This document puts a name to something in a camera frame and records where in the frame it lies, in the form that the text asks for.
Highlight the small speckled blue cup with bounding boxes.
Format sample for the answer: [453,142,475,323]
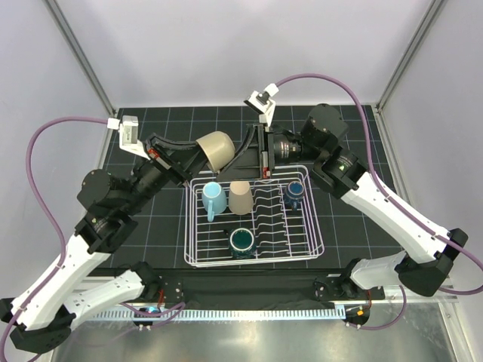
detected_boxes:
[283,180,305,211]

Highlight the blue mug cream inside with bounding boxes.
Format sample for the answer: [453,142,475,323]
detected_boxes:
[202,182,227,222]

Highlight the aluminium frame post right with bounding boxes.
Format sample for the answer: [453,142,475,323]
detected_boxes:
[375,0,448,114]

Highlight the dark green mug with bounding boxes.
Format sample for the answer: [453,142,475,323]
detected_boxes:
[223,228,257,259]

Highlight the white wire dish rack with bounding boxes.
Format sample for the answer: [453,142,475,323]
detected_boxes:
[184,164,325,268]

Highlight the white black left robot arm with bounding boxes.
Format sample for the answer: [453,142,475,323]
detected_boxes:
[1,135,209,354]

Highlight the beige paper cup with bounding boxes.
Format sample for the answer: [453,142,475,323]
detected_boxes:
[228,181,254,216]

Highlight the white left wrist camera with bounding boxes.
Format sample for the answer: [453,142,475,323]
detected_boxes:
[107,115,149,159]

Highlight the perforated metal cable duct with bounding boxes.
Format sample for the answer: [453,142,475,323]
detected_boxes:
[90,305,346,323]

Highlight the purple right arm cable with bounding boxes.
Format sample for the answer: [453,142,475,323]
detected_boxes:
[273,73,483,331]

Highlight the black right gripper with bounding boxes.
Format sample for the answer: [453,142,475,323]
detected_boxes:
[216,122,324,182]

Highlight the aluminium frame post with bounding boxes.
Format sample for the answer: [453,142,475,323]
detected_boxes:
[42,0,116,115]
[375,0,448,114]

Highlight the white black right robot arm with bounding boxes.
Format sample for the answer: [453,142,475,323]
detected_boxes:
[218,104,468,299]

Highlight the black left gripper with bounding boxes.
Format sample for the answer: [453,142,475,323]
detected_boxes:
[119,133,219,217]

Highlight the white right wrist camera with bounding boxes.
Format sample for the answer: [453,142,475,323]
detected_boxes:
[244,83,279,127]

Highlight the small beige mug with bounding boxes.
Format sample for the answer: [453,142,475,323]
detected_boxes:
[196,131,235,173]

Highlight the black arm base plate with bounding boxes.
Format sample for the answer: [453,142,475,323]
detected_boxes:
[154,268,384,305]

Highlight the black grid mat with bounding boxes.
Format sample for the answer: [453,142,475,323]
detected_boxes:
[101,106,401,269]

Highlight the aluminium frame post left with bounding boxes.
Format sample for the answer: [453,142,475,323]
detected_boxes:
[42,0,116,115]

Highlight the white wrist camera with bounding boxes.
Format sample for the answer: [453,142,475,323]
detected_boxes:
[244,83,279,127]
[107,115,149,159]

